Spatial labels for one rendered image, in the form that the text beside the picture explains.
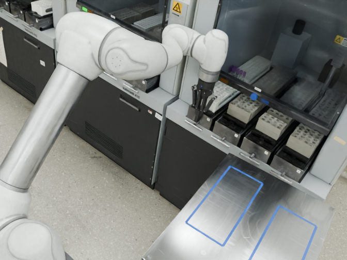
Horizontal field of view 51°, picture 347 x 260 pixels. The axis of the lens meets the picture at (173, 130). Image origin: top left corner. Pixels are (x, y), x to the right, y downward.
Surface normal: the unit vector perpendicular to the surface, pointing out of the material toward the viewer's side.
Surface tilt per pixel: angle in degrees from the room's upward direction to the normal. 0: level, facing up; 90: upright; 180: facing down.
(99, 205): 0
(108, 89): 90
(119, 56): 76
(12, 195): 40
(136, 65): 80
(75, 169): 0
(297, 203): 0
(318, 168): 90
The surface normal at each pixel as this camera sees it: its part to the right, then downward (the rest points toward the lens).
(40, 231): 0.18, -0.67
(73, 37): -0.38, -0.13
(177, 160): -0.61, 0.44
